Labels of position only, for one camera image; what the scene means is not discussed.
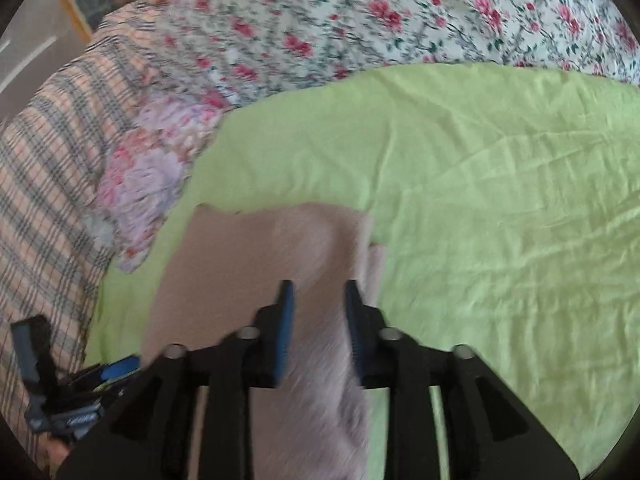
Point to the floral rose duvet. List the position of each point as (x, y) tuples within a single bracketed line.
[(237, 52)]

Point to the beige knit sweater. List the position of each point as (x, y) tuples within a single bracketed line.
[(227, 266)]

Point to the light green bed sheet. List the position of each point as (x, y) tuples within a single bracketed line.
[(508, 203)]

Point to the purple pink floral cloth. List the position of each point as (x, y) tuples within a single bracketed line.
[(146, 171)]

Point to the plaid checked blanket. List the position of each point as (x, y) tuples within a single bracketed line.
[(52, 156)]

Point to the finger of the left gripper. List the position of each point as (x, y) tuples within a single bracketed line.
[(119, 369)]

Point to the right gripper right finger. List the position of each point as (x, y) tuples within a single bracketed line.
[(490, 434)]

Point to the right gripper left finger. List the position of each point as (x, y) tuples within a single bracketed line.
[(147, 432)]

